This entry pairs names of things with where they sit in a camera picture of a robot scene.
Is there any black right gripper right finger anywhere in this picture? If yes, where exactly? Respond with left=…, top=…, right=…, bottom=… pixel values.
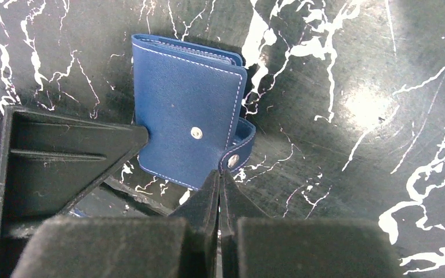
left=220, top=171, right=402, bottom=277

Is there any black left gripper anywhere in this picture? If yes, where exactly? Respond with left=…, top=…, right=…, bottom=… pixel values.
left=0, top=106, right=148, bottom=228

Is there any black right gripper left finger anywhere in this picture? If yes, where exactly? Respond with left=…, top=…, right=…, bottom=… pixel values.
left=12, top=170, right=220, bottom=277

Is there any blue leather card holder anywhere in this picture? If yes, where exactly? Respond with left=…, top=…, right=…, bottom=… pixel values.
left=132, top=34, right=256, bottom=191

